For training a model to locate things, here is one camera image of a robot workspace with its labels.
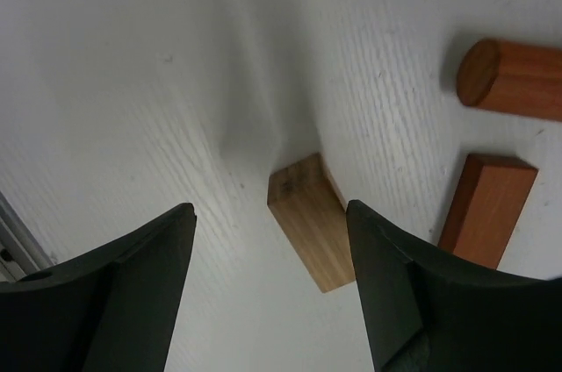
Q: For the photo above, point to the light wood rectangular block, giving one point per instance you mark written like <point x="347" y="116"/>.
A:
<point x="309" y="208"/>

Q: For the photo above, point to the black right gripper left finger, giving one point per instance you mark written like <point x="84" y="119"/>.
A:
<point x="113" y="308"/>

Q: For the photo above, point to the red-brown long rectangular block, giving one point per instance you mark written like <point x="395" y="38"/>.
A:
<point x="488" y="201"/>

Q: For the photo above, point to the aluminium table edge rail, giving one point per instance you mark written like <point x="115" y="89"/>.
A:
<point x="21" y="254"/>

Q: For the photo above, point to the red-brown wooden cylinder block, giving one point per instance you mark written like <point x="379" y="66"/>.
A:
<point x="513" y="78"/>

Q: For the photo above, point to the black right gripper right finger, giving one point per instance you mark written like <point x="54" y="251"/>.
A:
<point x="427" y="310"/>

